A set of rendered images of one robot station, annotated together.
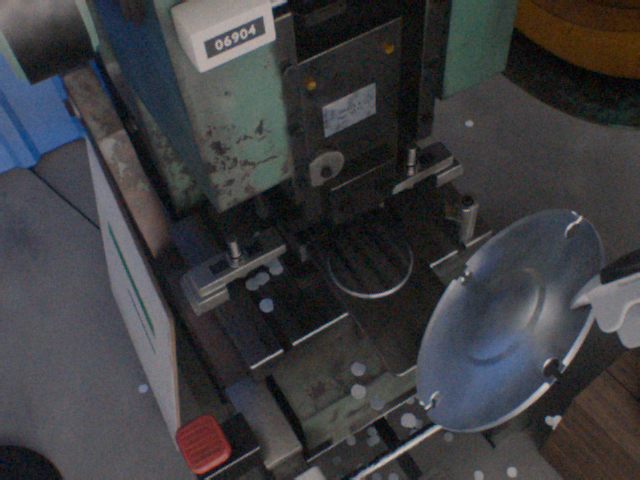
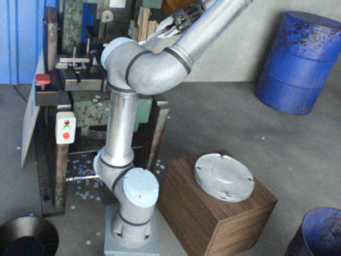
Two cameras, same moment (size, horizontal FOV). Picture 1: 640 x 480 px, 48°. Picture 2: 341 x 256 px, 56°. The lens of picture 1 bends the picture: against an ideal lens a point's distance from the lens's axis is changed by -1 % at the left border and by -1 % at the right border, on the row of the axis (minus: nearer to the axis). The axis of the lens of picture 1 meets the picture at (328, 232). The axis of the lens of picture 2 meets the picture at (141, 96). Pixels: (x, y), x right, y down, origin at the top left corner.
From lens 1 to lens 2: 0.95 m
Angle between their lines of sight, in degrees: 29
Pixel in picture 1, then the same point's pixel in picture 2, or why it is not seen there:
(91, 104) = (50, 15)
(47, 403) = not seen: outside the picture
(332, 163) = (109, 16)
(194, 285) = (58, 60)
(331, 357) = (90, 93)
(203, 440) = (43, 77)
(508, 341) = not seen: hidden behind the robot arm
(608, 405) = (182, 165)
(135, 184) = (52, 42)
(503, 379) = not seen: hidden behind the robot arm
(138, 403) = (14, 151)
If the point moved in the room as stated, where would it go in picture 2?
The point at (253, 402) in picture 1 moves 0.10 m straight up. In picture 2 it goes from (61, 94) to (62, 75)
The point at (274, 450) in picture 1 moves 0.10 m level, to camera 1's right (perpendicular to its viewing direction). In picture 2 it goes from (62, 103) to (84, 108)
